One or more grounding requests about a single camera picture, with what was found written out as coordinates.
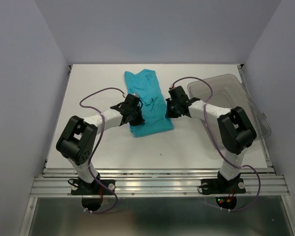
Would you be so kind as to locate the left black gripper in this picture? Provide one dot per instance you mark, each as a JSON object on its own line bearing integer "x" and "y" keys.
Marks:
{"x": 139, "y": 121}

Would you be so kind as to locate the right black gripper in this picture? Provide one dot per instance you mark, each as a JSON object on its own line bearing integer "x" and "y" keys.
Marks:
{"x": 168, "y": 114}

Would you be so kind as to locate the turquoise t shirt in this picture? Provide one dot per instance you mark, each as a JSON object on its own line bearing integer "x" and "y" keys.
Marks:
{"x": 146, "y": 85}

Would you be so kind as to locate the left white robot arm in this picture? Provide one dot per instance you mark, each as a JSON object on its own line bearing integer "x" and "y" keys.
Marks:
{"x": 76, "y": 143}

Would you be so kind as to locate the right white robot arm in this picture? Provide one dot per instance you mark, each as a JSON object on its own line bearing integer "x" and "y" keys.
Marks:
{"x": 230, "y": 130}

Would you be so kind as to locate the clear plastic bin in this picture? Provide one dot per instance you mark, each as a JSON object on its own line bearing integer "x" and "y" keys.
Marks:
{"x": 228, "y": 92}

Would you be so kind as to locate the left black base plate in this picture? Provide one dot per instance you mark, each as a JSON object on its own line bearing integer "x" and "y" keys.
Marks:
{"x": 81, "y": 188}

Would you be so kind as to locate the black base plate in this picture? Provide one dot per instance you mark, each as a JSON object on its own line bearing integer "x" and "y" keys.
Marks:
{"x": 219, "y": 187}
{"x": 81, "y": 188}

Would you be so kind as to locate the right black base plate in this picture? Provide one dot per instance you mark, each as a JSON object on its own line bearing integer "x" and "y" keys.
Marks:
{"x": 219, "y": 187}

